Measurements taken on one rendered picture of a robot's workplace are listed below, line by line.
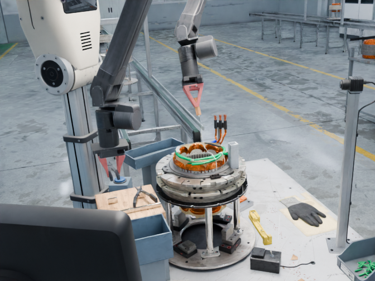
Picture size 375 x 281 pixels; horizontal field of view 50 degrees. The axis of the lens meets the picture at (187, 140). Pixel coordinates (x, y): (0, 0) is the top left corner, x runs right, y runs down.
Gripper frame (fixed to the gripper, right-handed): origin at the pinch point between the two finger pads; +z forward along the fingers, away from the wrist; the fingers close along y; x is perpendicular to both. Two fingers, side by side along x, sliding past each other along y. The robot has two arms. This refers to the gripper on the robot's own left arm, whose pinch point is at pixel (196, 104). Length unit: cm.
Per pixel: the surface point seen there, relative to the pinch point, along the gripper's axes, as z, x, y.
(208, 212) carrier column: 36.3, 2.3, -0.7
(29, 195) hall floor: 33, 140, 241
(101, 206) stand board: 26.8, 35.5, -7.7
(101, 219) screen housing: 16, 18, -112
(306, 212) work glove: 48, -39, 27
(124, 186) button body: 23.5, 29.5, 11.8
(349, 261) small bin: 62, -42, -1
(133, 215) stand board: 30.5, 25.8, -14.7
